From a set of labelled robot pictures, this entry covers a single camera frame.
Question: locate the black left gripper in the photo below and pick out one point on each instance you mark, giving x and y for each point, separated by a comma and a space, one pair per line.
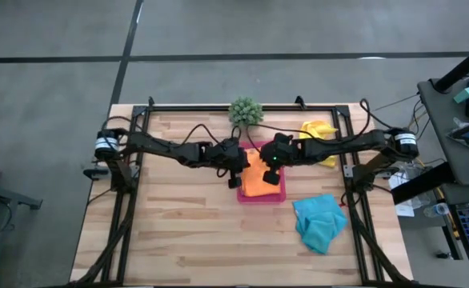
226, 156

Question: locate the black aluminium table frame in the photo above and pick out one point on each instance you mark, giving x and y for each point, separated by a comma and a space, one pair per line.
178, 108

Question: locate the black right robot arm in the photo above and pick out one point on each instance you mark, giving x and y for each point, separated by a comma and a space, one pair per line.
358, 144

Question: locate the blue microfiber towel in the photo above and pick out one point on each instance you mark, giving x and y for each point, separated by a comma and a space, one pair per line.
318, 224

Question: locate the small potted green plant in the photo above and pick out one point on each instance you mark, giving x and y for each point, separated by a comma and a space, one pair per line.
245, 112

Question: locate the grey metal stand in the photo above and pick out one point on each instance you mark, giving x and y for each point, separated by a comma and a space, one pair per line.
10, 196

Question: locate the black desk crossbar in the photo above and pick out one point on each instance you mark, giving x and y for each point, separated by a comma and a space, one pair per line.
422, 184

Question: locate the orange microfiber towel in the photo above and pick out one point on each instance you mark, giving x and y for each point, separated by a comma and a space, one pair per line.
254, 180

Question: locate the clear plastic bottle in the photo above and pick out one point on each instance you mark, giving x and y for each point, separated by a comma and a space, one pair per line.
438, 210

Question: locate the small teal box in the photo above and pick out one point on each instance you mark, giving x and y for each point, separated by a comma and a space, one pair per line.
464, 95

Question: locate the grey side desk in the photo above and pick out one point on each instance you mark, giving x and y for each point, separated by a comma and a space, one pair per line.
438, 132

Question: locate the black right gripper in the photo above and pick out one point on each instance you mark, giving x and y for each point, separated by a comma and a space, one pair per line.
280, 152

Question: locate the black slanted pole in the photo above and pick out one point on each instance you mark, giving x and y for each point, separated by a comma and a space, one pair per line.
462, 66

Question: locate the pink plastic bin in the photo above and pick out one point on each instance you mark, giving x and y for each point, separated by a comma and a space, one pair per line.
262, 199

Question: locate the yellow microfiber towel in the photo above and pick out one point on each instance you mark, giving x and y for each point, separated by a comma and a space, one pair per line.
318, 128

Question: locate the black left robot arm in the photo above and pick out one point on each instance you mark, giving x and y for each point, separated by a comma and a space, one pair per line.
158, 146

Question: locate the white paper sheet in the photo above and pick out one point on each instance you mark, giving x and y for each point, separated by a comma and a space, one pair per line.
404, 210

